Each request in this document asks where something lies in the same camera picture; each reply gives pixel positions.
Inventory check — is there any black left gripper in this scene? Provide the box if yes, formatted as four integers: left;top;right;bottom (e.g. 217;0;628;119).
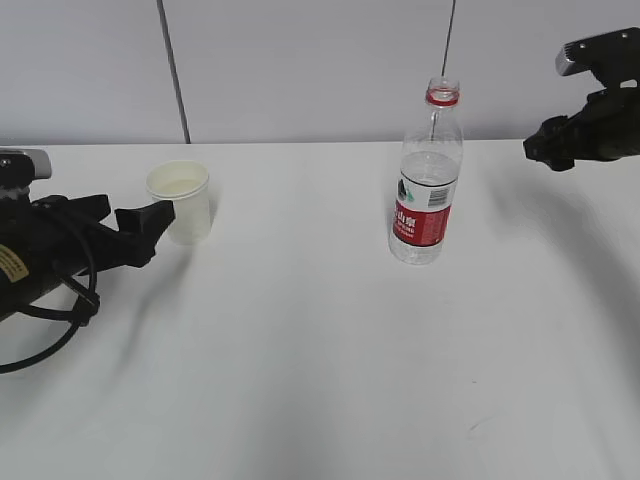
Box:
29;194;175;280

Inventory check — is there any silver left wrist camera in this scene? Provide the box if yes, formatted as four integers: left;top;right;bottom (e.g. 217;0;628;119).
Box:
0;148;52;201

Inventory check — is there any white paper cup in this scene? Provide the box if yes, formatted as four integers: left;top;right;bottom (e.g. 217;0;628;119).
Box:
146;160;212;245

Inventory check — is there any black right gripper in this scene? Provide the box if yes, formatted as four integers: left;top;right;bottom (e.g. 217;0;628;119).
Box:
523;86;639;172

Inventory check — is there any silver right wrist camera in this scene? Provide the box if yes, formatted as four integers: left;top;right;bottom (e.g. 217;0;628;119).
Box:
555;27;639;89

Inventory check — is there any clear water bottle red label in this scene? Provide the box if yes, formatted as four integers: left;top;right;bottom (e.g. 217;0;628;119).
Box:
389;77;463;265

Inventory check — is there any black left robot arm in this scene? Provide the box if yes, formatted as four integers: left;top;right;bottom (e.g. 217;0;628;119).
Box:
1;194;175;319

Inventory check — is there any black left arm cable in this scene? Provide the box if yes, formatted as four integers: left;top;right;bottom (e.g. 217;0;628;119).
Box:
0;209;101;374

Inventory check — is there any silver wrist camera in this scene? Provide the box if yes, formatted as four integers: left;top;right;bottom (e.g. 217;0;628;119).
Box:
0;148;52;201
555;27;639;89

